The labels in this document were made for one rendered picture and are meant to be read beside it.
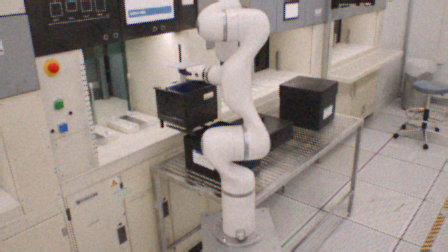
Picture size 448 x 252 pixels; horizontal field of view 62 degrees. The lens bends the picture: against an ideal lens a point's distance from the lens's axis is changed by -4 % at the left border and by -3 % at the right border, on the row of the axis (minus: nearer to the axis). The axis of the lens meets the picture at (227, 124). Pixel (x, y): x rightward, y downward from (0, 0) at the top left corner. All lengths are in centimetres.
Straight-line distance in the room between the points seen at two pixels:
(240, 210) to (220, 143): 27
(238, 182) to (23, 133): 83
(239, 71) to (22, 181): 95
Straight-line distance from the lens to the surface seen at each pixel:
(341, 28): 474
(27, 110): 159
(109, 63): 278
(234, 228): 142
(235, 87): 121
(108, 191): 190
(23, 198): 170
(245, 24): 120
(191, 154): 187
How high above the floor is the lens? 166
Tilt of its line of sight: 22 degrees down
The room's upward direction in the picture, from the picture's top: 1 degrees counter-clockwise
